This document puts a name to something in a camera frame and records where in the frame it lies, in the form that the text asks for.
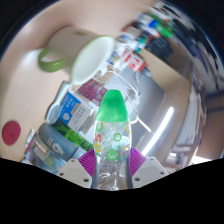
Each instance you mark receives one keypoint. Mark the blue and white carton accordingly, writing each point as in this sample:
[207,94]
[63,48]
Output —
[75,111]

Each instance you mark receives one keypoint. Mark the clear bottle with green cap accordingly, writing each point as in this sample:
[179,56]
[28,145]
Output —
[112,140]

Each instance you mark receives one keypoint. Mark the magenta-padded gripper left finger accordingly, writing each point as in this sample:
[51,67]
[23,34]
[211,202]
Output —
[75,171]

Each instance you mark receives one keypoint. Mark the white hairbrush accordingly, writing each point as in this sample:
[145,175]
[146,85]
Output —
[53,115]

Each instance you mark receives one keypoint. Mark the flat round red coaster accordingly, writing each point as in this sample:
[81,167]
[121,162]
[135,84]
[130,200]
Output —
[11,132]

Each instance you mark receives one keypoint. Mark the grey shaker bottle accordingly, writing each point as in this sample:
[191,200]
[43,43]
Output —
[55,145]

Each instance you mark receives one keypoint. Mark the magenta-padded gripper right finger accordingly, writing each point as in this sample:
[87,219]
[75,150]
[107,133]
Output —
[148,170]

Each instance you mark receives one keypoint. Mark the green striped packet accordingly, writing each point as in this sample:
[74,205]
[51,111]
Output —
[75,136]

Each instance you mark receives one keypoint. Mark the long under-shelf light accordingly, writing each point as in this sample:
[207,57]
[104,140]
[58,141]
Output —
[160,128]

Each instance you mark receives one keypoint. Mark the white jar with red label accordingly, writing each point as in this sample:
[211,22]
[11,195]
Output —
[135,61]

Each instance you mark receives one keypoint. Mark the pink packet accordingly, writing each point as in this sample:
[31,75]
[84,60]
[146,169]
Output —
[93,91]

